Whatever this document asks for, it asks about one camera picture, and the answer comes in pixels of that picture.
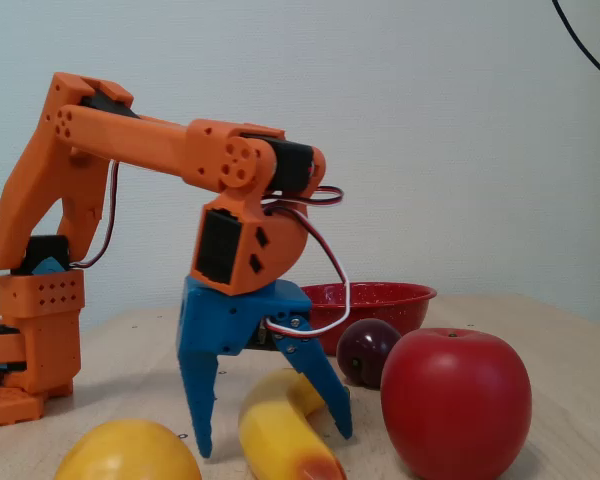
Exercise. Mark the dark purple toy plum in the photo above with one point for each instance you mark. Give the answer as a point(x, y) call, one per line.
point(367, 350)

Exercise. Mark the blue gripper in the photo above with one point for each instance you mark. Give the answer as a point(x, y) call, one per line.
point(225, 322)

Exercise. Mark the red speckled bowl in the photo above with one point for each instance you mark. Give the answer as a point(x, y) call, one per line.
point(395, 310)

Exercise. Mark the red toy apple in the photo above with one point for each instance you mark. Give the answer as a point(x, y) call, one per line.
point(455, 400)

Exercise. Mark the yellow toy banana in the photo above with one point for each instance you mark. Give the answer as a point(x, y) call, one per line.
point(275, 435)

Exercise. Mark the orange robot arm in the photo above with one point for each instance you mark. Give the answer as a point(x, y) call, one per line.
point(130, 140)

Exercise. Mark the yellow round toy fruit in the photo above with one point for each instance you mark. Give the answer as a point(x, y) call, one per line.
point(130, 450)

